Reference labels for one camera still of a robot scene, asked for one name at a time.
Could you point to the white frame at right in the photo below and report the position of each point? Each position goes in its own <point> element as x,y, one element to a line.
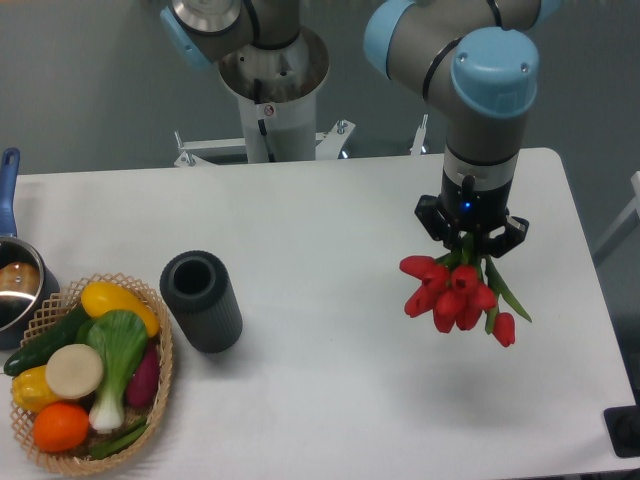
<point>620,228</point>

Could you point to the green cucumber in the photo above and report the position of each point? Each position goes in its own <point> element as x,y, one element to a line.
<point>39,350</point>

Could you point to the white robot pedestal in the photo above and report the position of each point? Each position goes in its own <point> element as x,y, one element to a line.
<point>276,93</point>

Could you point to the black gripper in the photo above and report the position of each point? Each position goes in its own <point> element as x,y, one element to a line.
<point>460,207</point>

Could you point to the yellow bell pepper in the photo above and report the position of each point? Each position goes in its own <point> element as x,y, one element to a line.
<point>31,392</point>

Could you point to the black device at table edge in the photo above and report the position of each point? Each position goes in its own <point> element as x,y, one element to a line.
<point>623,428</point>

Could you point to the woven wicker basket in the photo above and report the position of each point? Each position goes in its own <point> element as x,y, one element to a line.
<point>78,462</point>

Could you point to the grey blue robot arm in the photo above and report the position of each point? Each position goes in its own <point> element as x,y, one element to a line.
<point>470,60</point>

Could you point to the green bean pod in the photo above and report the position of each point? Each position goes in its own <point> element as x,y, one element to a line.
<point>116,445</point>

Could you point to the dark grey ribbed vase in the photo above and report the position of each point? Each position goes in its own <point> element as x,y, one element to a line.
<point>198,291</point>

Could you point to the blue handled saucepan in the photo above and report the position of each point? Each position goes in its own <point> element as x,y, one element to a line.
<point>26,281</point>

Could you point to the orange fruit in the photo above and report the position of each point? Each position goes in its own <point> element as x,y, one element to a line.
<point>60,427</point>

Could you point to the beige round slice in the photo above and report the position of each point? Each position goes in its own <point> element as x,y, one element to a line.
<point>74,371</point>

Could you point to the purple sweet potato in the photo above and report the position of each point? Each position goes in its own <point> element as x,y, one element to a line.
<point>143,386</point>

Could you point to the red tulip bouquet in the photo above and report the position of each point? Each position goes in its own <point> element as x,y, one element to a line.
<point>461,287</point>

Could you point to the green bok choy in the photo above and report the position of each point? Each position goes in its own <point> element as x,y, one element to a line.
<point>120,338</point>

